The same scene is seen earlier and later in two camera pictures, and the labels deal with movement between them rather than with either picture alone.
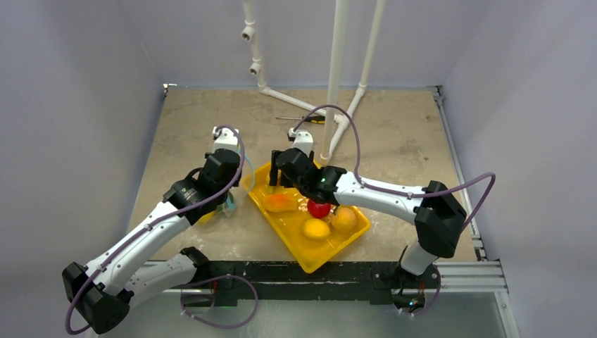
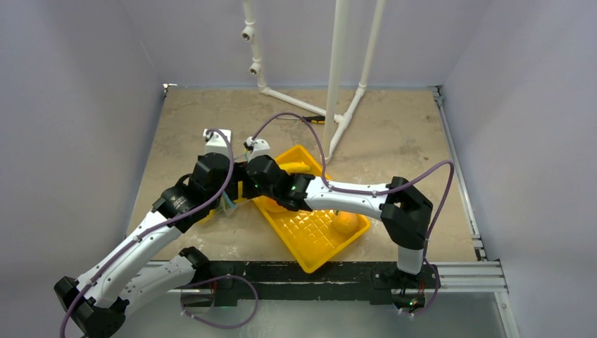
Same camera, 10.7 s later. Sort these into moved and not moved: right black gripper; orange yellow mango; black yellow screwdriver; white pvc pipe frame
Moved: right black gripper
Not moved: black yellow screwdriver; white pvc pipe frame; orange yellow mango
